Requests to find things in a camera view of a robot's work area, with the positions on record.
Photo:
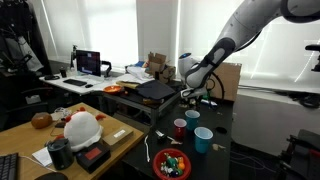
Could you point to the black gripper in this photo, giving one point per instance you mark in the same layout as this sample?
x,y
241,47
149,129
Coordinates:
x,y
193,99

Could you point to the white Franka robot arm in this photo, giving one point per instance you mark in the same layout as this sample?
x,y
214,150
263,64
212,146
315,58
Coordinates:
x,y
246,23

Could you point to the blue plastic cup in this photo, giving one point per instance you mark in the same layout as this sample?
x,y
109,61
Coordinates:
x,y
192,120
203,141

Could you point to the red plastic cup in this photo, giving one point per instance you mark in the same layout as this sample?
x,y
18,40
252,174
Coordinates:
x,y
180,130

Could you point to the green cup-shaped toy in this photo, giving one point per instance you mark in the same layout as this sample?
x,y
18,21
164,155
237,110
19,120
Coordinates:
x,y
171,162

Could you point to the yellow toy figure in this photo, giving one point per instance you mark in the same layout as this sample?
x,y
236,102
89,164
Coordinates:
x,y
181,165

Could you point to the red plastic bowl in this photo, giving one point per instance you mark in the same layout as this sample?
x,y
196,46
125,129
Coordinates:
x,y
158,170

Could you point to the orange bowl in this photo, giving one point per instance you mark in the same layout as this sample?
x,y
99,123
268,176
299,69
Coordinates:
x,y
112,89

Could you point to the white plush toy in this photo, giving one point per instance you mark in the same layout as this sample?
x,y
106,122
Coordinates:
x,y
82,131

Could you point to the black cup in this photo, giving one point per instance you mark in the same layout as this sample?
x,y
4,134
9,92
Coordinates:
x,y
63,72

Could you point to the small white blue object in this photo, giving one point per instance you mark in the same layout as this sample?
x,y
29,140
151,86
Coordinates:
x,y
210,103

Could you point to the beige triangular scrap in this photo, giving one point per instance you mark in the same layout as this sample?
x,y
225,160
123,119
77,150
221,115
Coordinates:
x,y
176,142

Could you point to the blue bin lid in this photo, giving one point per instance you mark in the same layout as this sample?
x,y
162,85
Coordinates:
x,y
155,90

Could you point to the large cardboard sheet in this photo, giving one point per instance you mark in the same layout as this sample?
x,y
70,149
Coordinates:
x,y
230,81

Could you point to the beige paper scrap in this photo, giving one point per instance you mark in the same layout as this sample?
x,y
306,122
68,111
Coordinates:
x,y
218,146

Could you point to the open cardboard box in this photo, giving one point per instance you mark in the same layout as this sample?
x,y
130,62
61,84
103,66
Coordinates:
x,y
160,68

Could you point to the metal cart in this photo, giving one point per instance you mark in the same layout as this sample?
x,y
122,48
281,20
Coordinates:
x,y
143,106

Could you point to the white paper stack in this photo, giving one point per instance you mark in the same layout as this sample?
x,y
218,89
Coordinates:
x,y
138,72

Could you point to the white plastic strip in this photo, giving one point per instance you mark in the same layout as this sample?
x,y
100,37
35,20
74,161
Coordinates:
x,y
147,150

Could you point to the small cardboard box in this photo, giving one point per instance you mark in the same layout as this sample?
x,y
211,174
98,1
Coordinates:
x,y
117,136

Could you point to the white desk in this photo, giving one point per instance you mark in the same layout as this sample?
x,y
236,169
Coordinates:
x,y
100,86

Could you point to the black computer mouse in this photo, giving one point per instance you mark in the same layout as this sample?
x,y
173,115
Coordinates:
x,y
88,86

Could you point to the black box red label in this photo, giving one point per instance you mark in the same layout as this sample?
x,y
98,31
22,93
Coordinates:
x,y
93,156

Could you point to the dark screen monitor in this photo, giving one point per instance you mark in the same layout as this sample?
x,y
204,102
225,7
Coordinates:
x,y
88,63

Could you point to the black keyboard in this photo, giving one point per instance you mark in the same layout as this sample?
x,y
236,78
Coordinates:
x,y
75,82
8,166

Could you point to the clear glass jar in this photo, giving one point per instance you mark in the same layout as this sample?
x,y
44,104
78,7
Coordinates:
x,y
62,112

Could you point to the black cylinder speaker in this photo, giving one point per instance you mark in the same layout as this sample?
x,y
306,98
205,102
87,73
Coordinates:
x,y
60,155

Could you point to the brown ball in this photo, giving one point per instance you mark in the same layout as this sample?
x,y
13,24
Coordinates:
x,y
41,120

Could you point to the white paper note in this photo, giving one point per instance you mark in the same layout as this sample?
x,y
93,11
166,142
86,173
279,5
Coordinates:
x,y
41,156

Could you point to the black office chair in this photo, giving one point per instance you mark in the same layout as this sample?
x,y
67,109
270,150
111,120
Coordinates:
x,y
20,110

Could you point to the wooden desk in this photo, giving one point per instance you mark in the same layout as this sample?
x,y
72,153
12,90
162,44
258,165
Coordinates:
x,y
23,140

